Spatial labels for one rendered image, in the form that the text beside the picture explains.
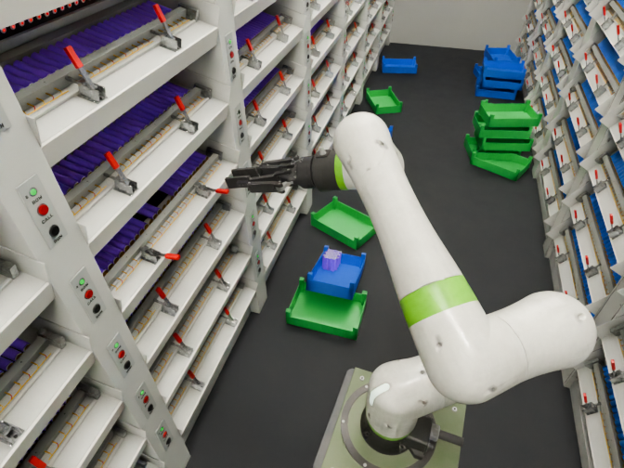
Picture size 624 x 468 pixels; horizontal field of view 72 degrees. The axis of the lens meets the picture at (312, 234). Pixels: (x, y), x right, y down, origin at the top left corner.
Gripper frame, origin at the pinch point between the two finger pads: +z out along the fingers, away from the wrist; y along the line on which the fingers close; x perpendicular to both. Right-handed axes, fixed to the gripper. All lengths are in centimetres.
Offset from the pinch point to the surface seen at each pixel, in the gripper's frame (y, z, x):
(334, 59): -163, 24, 24
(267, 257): -42, 33, 65
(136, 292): 31.7, 16.0, 8.4
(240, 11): -37.4, 5.2, -30.2
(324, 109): -144, 30, 44
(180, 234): 11.6, 16.2, 8.2
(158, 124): 0.8, 15.8, -16.8
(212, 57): -23.1, 10.1, -23.6
